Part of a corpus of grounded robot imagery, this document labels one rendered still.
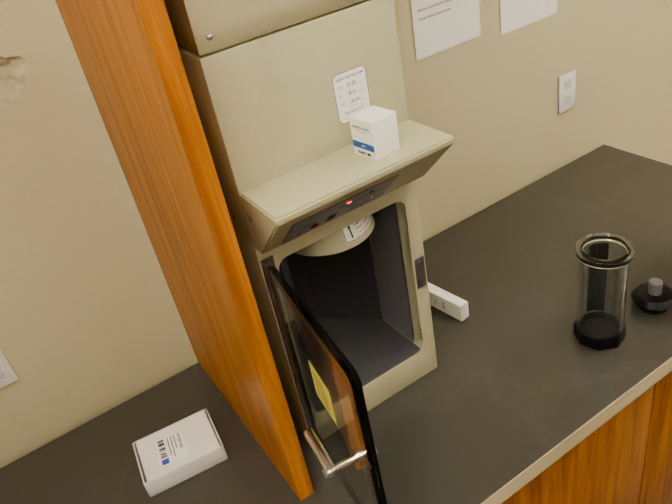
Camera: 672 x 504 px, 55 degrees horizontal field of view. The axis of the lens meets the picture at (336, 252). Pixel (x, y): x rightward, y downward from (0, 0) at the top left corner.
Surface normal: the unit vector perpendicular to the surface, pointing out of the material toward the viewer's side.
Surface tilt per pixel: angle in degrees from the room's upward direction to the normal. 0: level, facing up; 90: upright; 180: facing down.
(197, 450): 0
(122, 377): 90
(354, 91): 90
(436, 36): 90
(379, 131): 90
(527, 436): 0
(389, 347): 0
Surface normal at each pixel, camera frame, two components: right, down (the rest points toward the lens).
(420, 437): -0.17, -0.82
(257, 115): 0.54, 0.39
